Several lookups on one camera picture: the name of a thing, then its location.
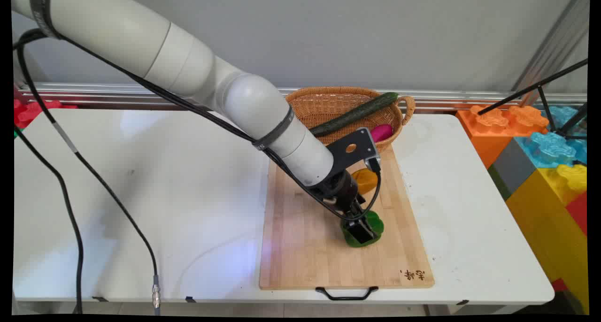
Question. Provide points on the black tripod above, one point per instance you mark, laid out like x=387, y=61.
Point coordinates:
x=547, y=80

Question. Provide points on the wooden cutting board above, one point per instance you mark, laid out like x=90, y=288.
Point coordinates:
x=300, y=247

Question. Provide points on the orange giant toy brick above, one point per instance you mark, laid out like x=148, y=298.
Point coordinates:
x=490, y=125

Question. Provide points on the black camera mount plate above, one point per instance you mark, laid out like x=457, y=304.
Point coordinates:
x=354, y=148

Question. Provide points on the red giant toy brick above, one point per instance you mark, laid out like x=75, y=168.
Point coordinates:
x=578, y=214

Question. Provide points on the yellow giant toy brick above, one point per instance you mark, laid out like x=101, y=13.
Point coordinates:
x=549, y=228

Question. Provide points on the woven wicker basket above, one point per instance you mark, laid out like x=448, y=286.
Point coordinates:
x=324, y=103

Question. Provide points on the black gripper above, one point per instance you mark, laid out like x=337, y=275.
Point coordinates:
x=340, y=190

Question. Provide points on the magenta toy eggplant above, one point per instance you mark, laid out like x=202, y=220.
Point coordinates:
x=381, y=133

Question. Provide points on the red toy bricks pile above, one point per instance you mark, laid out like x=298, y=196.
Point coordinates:
x=35, y=111

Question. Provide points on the blue giant toy brick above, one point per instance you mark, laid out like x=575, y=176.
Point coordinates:
x=551, y=148

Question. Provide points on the grey giant toy brick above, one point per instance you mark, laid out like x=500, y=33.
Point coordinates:
x=512, y=169

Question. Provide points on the aluminium profile rail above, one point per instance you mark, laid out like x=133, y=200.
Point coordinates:
x=117, y=94

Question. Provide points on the aluminium profile post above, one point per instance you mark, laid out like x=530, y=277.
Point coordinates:
x=554, y=40

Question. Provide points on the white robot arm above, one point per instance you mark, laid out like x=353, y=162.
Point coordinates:
x=117, y=31

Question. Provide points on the yellow orange bell pepper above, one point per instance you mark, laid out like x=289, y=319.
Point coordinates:
x=365, y=181

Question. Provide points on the green bell pepper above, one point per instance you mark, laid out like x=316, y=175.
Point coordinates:
x=375, y=223

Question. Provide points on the long green cucumber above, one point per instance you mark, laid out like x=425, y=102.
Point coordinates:
x=357, y=113

